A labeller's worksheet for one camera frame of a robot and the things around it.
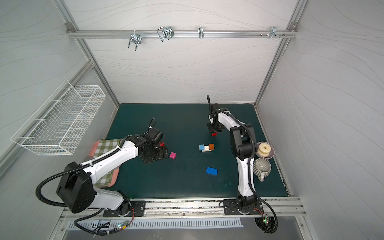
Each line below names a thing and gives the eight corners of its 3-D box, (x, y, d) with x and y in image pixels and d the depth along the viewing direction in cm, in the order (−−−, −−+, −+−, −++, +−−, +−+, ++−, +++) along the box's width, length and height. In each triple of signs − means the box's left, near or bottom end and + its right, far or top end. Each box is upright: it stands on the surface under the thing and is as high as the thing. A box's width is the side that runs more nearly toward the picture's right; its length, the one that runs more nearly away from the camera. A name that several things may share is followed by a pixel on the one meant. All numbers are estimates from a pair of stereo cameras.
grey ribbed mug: (256, 183, 84) (261, 179, 78) (251, 163, 92) (255, 158, 85) (270, 184, 84) (276, 179, 78) (263, 163, 92) (268, 158, 85)
